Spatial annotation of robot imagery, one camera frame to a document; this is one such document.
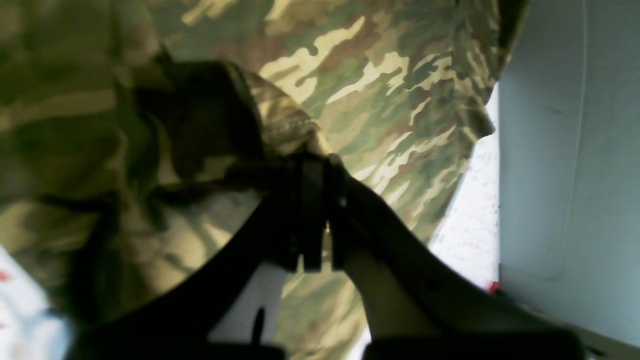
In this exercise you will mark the camouflage T-shirt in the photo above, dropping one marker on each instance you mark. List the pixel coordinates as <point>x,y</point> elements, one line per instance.
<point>398,89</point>

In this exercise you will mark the red table clamp right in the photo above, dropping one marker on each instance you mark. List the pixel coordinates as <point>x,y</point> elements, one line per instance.
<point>493,287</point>

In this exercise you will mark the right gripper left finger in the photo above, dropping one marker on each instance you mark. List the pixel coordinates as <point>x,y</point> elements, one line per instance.
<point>224,310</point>

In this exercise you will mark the terrazzo pattern table cloth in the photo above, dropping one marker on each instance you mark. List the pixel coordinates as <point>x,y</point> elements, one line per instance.
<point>50,164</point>

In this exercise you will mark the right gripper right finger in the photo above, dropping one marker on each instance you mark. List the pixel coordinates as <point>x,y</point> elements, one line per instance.
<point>417,307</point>

